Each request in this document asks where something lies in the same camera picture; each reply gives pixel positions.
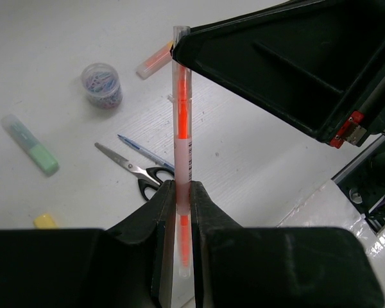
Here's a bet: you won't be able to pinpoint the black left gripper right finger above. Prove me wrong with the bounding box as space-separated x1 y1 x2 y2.
190 181 242 307

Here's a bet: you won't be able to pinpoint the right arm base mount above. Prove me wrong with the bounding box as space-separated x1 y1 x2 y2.
332 137 385 233

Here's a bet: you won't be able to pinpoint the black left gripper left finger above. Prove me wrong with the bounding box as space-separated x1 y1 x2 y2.
107 180 175 307

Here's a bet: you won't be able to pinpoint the orange yellow highlighter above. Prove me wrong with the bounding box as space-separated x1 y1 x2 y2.
136 41 173 80

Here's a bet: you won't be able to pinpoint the blue ballpoint pen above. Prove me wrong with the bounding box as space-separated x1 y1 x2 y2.
118 135 175 171

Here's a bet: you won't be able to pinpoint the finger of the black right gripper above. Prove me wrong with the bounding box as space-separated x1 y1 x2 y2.
173 1 385 143

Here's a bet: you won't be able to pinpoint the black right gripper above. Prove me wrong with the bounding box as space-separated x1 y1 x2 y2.
329 62 385 149

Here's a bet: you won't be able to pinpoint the black handled scissors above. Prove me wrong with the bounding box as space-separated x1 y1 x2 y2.
94 142 175 201

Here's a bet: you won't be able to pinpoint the jar of paper clips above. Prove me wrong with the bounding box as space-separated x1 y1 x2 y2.
80 63 123 109

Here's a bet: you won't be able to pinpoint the green highlighter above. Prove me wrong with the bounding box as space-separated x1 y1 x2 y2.
1 114 59 176

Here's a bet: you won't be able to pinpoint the orange highlighter pen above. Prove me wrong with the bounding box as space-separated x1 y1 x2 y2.
172 24 193 278

